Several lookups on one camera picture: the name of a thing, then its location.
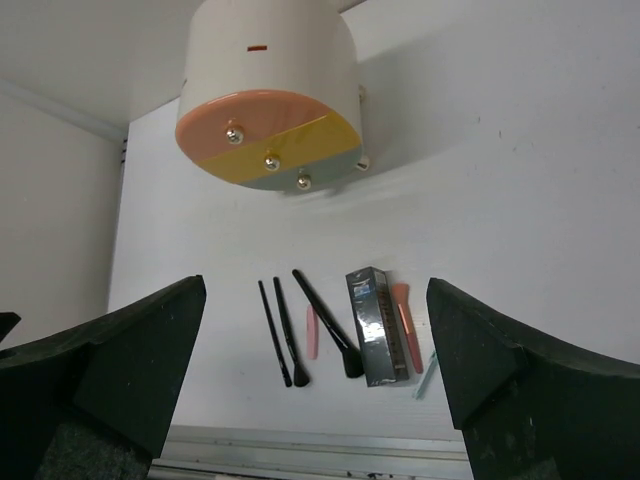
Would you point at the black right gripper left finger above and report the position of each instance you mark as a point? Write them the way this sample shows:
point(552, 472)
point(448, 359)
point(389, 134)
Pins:
point(96, 401)

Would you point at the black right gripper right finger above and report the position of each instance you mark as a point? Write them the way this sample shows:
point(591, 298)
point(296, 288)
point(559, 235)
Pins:
point(529, 405)

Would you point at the dark grey cosmetic box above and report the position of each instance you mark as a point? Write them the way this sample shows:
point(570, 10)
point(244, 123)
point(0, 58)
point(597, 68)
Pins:
point(377, 329)

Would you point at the large black makeup brush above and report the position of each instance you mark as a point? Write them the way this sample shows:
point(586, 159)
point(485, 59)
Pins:
point(351, 356)

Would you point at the pink nail file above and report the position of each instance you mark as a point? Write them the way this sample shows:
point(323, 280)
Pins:
point(312, 331)

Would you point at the grey bottom drawer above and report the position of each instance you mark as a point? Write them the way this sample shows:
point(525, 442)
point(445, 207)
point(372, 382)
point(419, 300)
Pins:
point(321, 172)

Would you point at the thin black makeup brush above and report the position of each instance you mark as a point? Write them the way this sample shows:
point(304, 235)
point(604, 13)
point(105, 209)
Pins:
point(278, 350)

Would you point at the black flat makeup brush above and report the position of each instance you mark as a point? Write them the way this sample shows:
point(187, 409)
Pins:
point(300, 376)

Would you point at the cream round drawer organizer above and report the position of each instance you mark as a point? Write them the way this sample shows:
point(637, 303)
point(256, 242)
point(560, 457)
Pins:
point(303, 47)

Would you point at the aluminium table rail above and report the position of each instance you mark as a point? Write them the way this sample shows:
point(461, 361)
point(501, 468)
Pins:
point(229, 453)

